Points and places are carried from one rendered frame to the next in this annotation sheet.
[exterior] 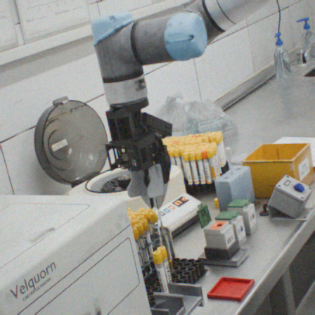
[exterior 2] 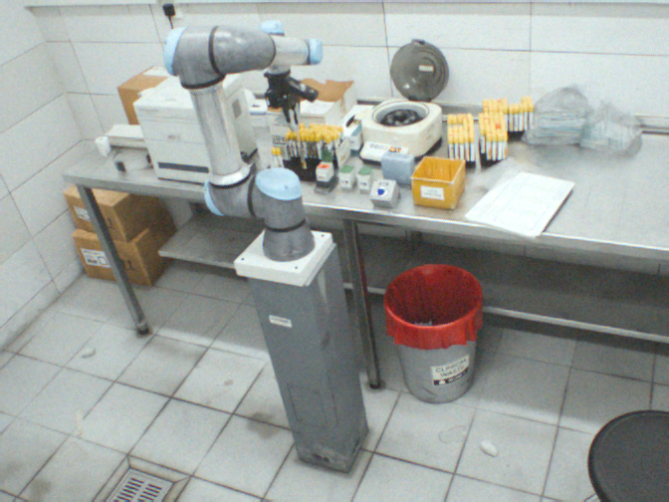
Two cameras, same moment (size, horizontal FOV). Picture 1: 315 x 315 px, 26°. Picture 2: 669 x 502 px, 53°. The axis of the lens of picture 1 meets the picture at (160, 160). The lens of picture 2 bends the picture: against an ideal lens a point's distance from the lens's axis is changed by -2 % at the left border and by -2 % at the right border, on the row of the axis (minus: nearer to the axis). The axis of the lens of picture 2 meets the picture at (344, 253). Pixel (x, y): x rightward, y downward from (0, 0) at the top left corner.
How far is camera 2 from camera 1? 241 cm
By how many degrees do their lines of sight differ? 77
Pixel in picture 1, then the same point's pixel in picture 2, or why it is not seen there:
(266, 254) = (327, 200)
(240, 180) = (394, 163)
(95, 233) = (179, 112)
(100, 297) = (180, 134)
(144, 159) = (272, 103)
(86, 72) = (493, 27)
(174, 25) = not seen: hidden behind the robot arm
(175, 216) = (377, 153)
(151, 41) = not seen: hidden behind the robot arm
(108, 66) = not seen: hidden behind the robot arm
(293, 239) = (343, 208)
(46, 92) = (440, 28)
